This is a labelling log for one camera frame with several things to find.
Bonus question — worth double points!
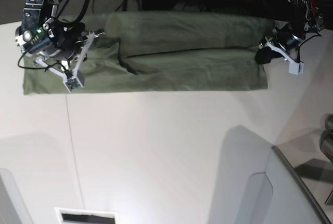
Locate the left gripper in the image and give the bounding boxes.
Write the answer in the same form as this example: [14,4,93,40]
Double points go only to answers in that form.
[255,25,302,64]

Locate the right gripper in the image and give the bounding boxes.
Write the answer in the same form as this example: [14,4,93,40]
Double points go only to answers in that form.
[33,23,105,78]

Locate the green t-shirt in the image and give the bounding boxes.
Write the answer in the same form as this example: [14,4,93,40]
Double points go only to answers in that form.
[21,11,276,96]

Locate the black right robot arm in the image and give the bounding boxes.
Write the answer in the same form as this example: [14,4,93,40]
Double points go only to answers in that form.
[15,0,104,80]

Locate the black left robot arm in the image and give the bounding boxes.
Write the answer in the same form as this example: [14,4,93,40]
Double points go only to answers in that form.
[255,0,323,64]

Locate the grey metal cylinder stand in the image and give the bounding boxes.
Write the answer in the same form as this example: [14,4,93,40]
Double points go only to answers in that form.
[319,114,333,162]

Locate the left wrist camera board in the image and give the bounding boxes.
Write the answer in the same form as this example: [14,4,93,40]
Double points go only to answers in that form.
[288,61,304,75]

